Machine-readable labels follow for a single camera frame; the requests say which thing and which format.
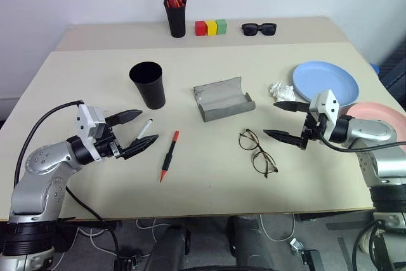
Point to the tortoiseshell eyeglasses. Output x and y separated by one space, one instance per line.
249 139

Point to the orange and black pen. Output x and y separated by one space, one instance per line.
168 158

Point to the grey glasses case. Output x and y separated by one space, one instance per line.
222 101

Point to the black sunglasses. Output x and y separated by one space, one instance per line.
250 29

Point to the green wooden block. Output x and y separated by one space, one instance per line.
221 26

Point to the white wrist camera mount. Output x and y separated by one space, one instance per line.
86 118
326 103

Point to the yellow wooden block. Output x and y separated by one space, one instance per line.
211 28

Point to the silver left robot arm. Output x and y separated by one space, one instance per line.
41 160

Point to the tall black pen holder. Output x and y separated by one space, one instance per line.
176 20

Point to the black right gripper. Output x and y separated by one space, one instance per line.
312 128

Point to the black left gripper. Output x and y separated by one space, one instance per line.
108 147

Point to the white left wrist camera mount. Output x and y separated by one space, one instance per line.
86 118

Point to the red wooden block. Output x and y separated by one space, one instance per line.
200 29

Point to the white marker pen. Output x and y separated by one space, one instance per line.
145 129

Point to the dark rounded shape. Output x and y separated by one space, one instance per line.
249 242
169 245

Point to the pink plate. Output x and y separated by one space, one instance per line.
377 110

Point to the dark ribbed panel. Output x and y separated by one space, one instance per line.
395 68

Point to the blue plate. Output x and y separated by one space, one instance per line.
323 77

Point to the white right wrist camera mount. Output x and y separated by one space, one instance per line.
326 103

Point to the crumpled white tissue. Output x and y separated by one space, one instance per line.
282 92

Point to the metal caster bracket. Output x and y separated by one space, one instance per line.
296 245

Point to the wide black cup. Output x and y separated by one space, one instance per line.
152 93

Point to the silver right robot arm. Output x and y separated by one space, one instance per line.
371 131

